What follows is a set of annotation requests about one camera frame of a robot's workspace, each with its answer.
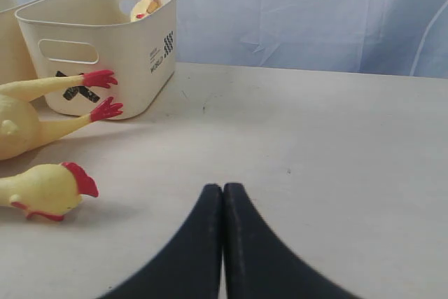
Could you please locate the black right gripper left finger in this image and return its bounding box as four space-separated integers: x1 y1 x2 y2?
102 184 223 299

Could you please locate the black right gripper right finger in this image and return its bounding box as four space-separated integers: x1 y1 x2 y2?
223 183 354 299

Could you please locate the yellow rubber chicken front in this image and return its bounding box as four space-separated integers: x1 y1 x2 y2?
1 162 99 222

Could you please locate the yellow rubber chicken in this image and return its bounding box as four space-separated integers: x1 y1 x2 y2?
1 70 123 160
1 162 99 222

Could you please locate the detached yellow chicken head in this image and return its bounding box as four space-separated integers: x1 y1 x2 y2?
130 0 162 22

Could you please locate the yellow rubber chicken rear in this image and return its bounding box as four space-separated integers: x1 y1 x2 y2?
1 70 123 160

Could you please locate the cream bin marked X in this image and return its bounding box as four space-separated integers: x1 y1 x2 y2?
15 0 176 119

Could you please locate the blue-grey backdrop curtain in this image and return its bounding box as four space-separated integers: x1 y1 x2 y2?
177 0 447 78

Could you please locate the cream bin marked O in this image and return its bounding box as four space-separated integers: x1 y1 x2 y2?
0 0 40 84

